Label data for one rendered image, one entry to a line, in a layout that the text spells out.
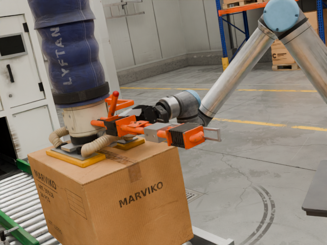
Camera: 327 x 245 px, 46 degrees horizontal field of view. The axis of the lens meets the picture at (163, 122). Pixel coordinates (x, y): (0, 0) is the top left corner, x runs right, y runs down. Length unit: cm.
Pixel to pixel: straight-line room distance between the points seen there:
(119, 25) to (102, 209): 1070
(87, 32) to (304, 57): 79
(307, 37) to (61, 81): 89
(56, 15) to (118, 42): 1033
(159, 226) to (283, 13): 88
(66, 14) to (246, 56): 71
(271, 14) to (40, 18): 82
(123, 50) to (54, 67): 1037
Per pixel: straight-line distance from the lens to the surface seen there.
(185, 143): 109
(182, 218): 158
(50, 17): 150
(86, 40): 152
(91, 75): 151
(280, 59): 955
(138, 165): 139
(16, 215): 269
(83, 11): 152
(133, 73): 1187
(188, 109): 155
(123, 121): 137
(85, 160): 147
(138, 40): 1222
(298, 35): 143
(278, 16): 142
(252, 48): 160
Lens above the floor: 154
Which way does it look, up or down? 14 degrees down
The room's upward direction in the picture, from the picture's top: 11 degrees counter-clockwise
